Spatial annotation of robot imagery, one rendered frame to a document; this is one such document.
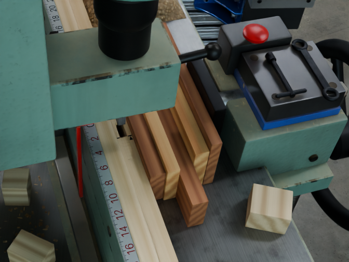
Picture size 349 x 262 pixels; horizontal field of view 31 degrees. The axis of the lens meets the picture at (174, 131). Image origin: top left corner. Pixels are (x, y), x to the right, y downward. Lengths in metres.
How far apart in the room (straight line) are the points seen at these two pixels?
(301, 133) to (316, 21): 1.69
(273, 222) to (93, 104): 0.24
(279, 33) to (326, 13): 1.70
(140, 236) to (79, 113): 0.14
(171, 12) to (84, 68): 0.33
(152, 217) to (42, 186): 0.23
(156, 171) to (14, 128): 0.18
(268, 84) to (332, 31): 1.69
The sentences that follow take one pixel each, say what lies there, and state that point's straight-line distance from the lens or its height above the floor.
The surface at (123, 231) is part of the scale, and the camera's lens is 0.63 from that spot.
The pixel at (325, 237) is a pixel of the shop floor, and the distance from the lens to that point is 1.82.
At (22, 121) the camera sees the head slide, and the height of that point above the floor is 1.07.
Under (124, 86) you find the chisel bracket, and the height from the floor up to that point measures 1.05.
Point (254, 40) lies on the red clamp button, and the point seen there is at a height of 1.02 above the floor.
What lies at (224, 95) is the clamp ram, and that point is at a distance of 0.74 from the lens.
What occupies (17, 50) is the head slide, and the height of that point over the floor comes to 1.15.
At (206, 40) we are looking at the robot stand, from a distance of 1.52.
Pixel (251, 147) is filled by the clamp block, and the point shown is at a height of 0.95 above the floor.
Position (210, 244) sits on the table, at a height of 0.90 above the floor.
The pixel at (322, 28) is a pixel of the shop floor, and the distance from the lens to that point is 2.39.
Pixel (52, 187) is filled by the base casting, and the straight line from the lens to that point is 0.84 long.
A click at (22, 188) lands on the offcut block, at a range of 0.80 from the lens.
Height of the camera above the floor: 1.50
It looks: 51 degrees down
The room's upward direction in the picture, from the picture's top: 9 degrees clockwise
